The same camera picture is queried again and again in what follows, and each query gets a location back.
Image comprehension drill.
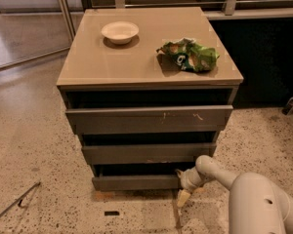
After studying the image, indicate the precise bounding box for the grey drawer cabinet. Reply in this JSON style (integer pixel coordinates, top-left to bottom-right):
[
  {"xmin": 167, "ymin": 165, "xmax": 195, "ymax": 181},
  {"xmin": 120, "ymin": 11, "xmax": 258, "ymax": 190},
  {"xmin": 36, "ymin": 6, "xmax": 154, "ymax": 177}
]
[{"xmin": 56, "ymin": 6, "xmax": 244, "ymax": 191}]

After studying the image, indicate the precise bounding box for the small dark floor object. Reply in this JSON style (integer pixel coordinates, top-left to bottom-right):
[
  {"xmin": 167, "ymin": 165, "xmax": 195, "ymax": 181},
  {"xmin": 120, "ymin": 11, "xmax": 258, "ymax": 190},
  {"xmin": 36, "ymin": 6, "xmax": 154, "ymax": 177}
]
[{"xmin": 281, "ymin": 97, "xmax": 293, "ymax": 115}]

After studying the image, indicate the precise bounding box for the glass partition metal frame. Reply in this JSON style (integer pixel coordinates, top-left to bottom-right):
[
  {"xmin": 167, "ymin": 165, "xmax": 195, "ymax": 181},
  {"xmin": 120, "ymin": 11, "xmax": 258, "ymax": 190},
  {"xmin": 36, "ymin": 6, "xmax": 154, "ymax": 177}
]
[{"xmin": 0, "ymin": 0, "xmax": 75, "ymax": 72}]

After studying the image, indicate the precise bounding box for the grey top drawer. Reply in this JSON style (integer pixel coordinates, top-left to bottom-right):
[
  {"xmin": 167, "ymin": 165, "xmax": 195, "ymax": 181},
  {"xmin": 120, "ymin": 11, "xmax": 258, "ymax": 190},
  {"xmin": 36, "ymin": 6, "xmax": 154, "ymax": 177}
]
[{"xmin": 66, "ymin": 105, "xmax": 232, "ymax": 135}]

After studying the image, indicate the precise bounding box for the grey drawer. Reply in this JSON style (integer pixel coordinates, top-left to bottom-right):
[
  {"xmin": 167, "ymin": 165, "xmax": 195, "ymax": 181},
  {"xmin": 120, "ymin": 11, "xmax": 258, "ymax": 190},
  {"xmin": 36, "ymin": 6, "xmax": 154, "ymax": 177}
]
[
  {"xmin": 82, "ymin": 143, "xmax": 216, "ymax": 165},
  {"xmin": 66, "ymin": 105, "xmax": 232, "ymax": 135},
  {"xmin": 92, "ymin": 162, "xmax": 194, "ymax": 191}
]

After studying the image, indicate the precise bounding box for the grey bottom drawer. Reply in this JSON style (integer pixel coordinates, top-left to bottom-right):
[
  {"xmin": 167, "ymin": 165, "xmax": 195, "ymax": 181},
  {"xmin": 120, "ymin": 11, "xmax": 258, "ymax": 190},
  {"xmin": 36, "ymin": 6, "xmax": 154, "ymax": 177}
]
[{"xmin": 92, "ymin": 162, "xmax": 194, "ymax": 191}]

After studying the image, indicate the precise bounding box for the crumpled green chip bag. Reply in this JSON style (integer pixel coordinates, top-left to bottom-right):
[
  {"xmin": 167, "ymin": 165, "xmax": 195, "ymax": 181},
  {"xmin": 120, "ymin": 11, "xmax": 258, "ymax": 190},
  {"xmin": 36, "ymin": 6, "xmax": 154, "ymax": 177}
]
[{"xmin": 156, "ymin": 38, "xmax": 220, "ymax": 73}]

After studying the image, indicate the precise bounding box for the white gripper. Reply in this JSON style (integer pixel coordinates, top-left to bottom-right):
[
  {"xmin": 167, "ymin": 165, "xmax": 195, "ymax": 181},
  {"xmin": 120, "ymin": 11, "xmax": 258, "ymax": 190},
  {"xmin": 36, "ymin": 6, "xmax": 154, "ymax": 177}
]
[{"xmin": 175, "ymin": 167, "xmax": 206, "ymax": 208}]

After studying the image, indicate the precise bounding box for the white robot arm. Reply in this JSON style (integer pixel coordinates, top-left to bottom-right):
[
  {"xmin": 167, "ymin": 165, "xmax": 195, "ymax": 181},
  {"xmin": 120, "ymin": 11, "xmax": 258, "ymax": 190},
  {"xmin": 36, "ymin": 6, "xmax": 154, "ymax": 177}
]
[{"xmin": 177, "ymin": 155, "xmax": 293, "ymax": 234}]

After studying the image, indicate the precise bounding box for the white ceramic bowl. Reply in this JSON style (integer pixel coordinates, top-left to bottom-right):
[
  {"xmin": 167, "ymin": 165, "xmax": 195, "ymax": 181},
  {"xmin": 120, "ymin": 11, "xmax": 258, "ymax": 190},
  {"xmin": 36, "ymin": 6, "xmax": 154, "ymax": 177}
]
[{"xmin": 101, "ymin": 21, "xmax": 139, "ymax": 45}]

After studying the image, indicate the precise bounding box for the grey middle drawer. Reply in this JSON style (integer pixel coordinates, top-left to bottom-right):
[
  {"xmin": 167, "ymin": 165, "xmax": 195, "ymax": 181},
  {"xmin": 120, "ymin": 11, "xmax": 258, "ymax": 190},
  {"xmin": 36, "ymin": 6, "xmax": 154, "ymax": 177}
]
[{"xmin": 82, "ymin": 143, "xmax": 216, "ymax": 165}]

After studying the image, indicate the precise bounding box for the thin metal rod on floor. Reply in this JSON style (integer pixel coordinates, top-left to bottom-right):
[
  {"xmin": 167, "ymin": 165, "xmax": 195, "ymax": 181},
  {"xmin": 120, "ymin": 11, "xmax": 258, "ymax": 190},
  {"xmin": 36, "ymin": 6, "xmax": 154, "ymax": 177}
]
[{"xmin": 0, "ymin": 181, "xmax": 41, "ymax": 218}]

